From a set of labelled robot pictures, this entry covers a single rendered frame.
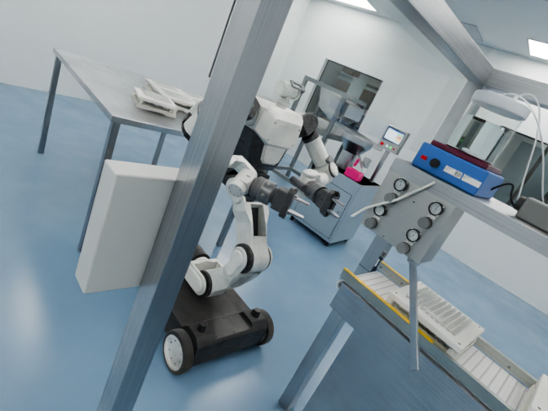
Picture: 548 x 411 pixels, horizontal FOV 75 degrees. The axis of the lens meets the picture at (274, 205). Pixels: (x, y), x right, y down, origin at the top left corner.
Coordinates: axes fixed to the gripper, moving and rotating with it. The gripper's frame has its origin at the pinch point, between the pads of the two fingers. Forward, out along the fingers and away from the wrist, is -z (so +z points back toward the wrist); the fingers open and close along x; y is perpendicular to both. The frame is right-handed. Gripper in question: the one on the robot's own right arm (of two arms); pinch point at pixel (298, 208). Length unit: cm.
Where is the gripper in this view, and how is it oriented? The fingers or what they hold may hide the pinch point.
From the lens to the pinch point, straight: 129.5
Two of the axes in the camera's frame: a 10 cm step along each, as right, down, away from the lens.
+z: -8.9, -4.4, 1.4
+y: -2.7, 2.4, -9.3
